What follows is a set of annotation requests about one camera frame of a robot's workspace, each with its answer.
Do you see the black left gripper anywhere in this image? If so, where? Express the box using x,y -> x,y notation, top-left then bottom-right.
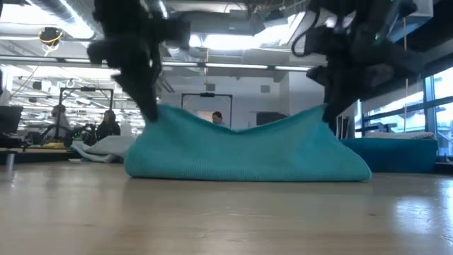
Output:
86,0 -> 192,123

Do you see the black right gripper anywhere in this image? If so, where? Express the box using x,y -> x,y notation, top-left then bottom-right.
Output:
306,24 -> 396,135

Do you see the light blue microfiber towel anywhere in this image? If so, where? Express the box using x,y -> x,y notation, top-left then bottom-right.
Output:
70,135 -> 137,164

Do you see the grey waffle towel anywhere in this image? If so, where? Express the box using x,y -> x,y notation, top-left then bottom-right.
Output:
363,131 -> 437,141

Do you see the teal terry towel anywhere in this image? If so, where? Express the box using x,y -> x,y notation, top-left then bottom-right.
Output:
123,103 -> 372,183

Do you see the person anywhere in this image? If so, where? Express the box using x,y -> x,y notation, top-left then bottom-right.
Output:
50,104 -> 72,140
95,108 -> 122,142
211,110 -> 227,128

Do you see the black cabinet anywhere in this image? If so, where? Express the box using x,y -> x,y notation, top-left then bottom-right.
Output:
256,111 -> 289,128

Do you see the large glass window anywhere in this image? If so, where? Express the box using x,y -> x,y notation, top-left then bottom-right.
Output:
355,65 -> 453,157

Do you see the blue plastic bin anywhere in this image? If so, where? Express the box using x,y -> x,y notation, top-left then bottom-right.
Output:
339,137 -> 439,174

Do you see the long ceiling light strip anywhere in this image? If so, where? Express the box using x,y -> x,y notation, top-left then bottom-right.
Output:
0,55 -> 107,69
161,60 -> 316,73

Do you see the yellow black ceiling reel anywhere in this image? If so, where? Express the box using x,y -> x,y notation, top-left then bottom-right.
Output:
38,26 -> 64,47

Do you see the wooden workbench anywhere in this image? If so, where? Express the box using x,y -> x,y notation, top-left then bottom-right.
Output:
0,145 -> 83,155

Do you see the black computer monitor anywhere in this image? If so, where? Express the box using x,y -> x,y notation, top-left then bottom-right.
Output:
0,105 -> 24,135

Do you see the black robot rig frame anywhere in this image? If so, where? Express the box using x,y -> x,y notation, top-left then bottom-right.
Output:
55,86 -> 115,142
180,92 -> 234,130

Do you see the black aluminium table frame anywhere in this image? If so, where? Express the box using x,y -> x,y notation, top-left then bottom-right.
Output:
0,151 -> 125,165

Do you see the silver ceiling air duct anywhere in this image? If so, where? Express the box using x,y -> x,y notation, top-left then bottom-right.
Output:
30,0 -> 171,95

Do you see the grey metal post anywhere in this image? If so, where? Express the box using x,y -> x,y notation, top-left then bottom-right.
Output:
5,150 -> 18,173

